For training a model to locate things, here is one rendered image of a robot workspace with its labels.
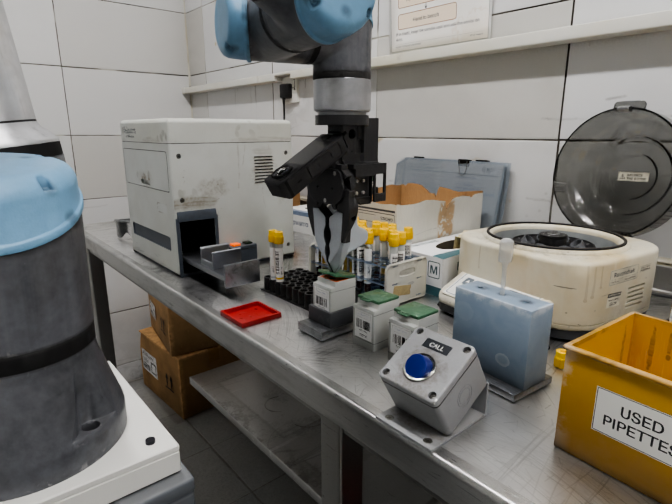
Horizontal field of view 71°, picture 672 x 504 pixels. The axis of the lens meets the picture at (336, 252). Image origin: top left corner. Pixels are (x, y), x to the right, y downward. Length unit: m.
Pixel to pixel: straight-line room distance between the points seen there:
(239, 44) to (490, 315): 0.40
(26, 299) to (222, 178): 0.64
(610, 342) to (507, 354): 0.10
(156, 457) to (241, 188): 0.66
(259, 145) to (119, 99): 1.33
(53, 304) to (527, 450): 0.41
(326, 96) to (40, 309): 0.40
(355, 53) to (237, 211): 0.49
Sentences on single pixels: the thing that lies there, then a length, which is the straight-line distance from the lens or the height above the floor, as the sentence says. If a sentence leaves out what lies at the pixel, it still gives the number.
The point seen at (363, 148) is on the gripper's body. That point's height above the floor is 1.13.
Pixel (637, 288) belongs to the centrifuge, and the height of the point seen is 0.94.
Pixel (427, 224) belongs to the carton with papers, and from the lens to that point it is 0.95.
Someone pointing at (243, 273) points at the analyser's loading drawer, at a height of 0.92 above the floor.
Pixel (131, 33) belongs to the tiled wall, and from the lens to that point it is 2.34.
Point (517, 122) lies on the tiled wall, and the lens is 1.12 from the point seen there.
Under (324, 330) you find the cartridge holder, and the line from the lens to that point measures 0.66.
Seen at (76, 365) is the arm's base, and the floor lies 0.98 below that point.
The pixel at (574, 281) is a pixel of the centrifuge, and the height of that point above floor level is 0.96.
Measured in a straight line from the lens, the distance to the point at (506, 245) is 0.54.
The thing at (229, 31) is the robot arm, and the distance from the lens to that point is 0.57.
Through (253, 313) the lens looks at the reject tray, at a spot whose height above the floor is 0.88.
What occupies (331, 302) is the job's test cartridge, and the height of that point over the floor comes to 0.93.
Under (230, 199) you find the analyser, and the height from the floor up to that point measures 1.02.
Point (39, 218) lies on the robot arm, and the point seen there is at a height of 1.09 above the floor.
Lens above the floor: 1.15
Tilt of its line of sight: 14 degrees down
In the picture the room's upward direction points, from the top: straight up
